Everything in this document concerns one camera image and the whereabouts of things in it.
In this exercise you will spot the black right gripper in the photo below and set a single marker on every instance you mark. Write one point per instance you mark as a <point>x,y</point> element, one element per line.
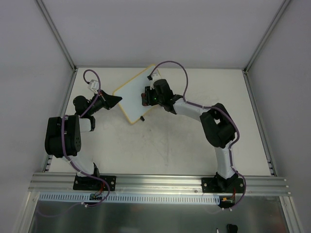
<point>146,96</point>

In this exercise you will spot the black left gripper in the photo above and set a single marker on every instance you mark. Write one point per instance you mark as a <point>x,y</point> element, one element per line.
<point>104,100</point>

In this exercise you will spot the red bone-shaped whiteboard eraser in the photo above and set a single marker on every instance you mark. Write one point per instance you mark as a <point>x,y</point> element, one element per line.
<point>144,101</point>

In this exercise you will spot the yellow-framed whiteboard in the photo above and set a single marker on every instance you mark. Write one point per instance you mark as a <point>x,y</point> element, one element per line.
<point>130,91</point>

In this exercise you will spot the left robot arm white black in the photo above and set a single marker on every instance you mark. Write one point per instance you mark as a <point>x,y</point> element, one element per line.
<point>63,139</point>

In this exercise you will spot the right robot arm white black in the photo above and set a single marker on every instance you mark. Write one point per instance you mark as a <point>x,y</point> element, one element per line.
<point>218,127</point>

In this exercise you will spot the black object at bottom edge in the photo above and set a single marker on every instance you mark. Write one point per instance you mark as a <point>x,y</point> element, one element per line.
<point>231,228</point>

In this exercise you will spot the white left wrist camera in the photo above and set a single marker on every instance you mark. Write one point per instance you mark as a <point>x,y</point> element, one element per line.
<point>94,86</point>

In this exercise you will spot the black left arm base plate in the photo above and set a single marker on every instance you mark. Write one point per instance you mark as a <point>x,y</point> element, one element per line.
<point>90,184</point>

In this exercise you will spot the right aluminium frame post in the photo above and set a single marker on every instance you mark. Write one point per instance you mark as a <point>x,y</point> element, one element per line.
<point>277,17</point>

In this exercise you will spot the aluminium frame post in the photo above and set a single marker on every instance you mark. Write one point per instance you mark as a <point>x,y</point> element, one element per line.
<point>277,17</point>
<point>53,28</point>

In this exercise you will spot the left aluminium frame post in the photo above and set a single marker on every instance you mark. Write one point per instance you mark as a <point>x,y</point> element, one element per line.
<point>53,28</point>

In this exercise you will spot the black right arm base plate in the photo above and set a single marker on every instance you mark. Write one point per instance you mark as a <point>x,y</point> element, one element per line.
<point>212,185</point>

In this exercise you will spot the aluminium mounting rail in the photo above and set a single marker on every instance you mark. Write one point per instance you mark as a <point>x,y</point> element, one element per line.
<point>163,184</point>

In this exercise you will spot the white slotted cable duct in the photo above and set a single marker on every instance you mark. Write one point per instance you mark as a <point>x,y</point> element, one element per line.
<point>131,198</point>

